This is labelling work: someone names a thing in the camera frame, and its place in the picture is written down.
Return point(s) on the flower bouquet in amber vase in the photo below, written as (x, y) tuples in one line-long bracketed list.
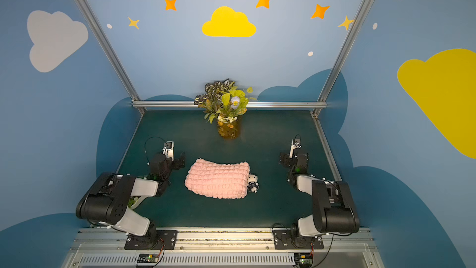
[(224, 103)]

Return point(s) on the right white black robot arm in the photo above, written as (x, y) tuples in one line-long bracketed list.
[(333, 207)]

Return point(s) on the panda plush decoration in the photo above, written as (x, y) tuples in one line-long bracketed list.
[(252, 183)]

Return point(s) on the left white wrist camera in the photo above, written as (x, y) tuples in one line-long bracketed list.
[(168, 150)]

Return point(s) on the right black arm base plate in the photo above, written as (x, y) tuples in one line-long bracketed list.
[(288, 239)]

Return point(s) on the right aluminium frame post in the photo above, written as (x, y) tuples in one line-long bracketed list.
[(352, 35)]

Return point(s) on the left aluminium frame post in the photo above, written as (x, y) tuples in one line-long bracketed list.
[(101, 37)]

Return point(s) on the left green circuit board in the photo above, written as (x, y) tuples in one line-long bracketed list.
[(148, 259)]

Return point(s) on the aluminium frame post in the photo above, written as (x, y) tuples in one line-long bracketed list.
[(352, 35), (101, 37)]

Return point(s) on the pink knitted bag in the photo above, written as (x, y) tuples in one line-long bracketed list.
[(218, 181)]

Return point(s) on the green circuit board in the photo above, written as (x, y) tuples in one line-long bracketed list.
[(148, 259), (303, 260)]

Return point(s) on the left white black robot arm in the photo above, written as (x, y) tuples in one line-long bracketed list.
[(107, 202)]

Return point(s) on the aluminium front rail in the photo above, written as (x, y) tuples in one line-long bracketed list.
[(221, 248)]

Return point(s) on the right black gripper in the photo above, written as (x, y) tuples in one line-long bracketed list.
[(286, 158)]

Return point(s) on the right green circuit board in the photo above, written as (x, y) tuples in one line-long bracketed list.
[(303, 260)]

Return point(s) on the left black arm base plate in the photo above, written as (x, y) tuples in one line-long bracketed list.
[(153, 240)]

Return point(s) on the aluminium back frame bar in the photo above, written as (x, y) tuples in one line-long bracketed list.
[(253, 104)]

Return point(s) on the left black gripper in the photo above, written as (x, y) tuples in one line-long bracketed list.
[(176, 162)]

